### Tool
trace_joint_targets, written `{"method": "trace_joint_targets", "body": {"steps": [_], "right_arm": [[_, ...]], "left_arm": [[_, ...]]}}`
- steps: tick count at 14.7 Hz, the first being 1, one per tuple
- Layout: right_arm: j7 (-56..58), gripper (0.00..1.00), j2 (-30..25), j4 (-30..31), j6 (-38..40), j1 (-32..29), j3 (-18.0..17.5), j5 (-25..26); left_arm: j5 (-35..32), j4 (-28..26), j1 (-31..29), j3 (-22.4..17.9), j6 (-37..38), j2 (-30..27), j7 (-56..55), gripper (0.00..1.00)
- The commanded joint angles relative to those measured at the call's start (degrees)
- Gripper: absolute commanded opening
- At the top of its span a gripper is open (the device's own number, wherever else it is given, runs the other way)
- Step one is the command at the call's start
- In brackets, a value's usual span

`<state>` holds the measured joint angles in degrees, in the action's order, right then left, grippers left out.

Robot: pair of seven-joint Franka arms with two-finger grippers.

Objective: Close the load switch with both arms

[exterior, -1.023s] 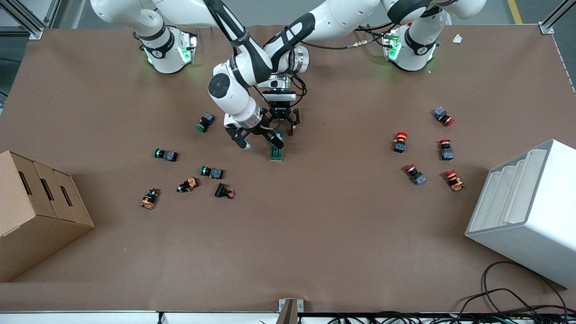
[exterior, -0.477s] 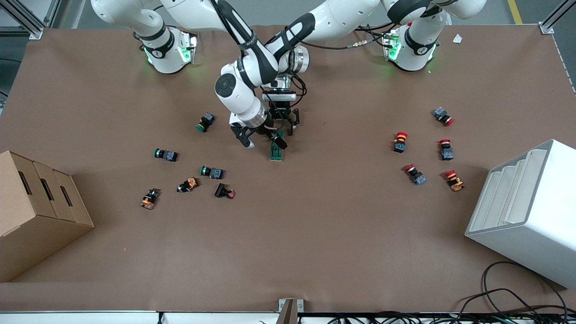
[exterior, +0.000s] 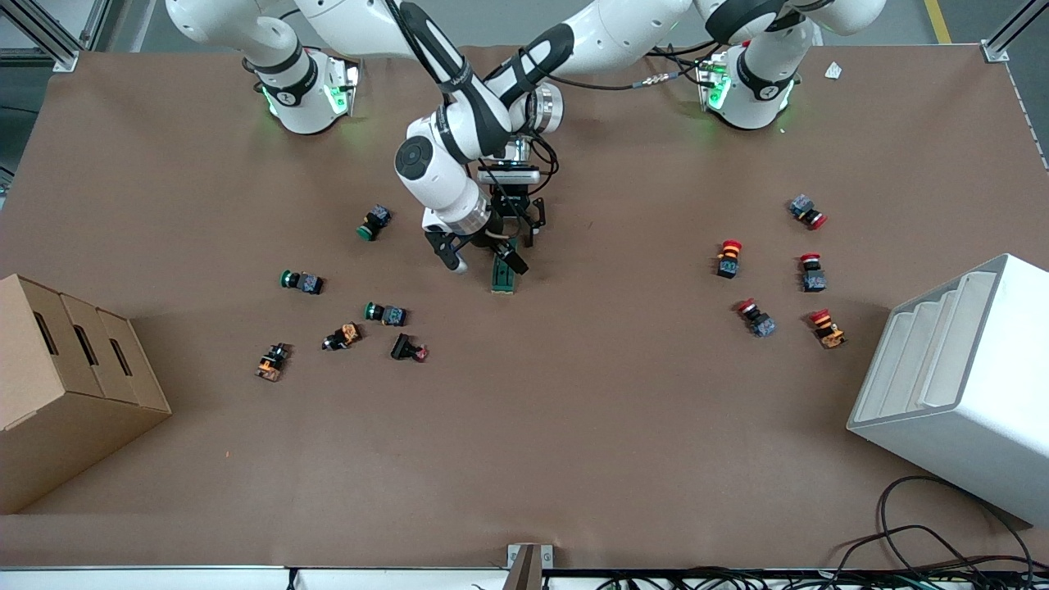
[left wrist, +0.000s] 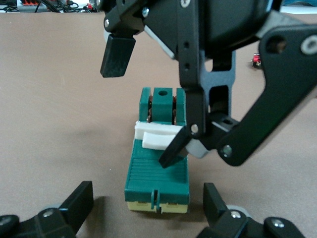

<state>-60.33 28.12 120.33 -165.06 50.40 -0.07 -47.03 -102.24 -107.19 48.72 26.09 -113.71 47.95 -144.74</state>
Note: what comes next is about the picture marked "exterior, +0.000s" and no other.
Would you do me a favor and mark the green load switch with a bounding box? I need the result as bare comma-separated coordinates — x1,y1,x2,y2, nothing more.
490,244,520,295

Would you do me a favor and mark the brown paper table cover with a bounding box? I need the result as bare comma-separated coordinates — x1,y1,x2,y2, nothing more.
0,43,1049,569

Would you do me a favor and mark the brown cardboard box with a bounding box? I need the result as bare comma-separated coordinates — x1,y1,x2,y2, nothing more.
0,274,173,515

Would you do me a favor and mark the white stepped storage rack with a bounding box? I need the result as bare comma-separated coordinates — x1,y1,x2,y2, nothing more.
847,253,1049,527

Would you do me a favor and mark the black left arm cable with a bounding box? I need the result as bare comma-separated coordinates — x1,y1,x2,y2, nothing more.
557,69,707,92

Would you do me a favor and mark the black left base cable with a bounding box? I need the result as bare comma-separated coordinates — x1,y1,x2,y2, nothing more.
650,43,722,83

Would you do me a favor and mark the grey metal table bracket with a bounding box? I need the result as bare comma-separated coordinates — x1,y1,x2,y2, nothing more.
506,543,554,590

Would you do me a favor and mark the black cable bundle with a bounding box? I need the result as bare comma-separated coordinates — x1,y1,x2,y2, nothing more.
598,565,1049,590

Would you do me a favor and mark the white table edge rail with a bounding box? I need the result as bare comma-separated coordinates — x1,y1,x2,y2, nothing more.
0,565,511,590

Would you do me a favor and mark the black looped floor cable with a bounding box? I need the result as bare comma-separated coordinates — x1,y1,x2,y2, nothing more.
834,475,1038,574

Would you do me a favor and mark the aluminium frame profile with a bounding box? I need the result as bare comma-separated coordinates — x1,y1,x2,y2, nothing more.
0,0,80,73
982,0,1049,63

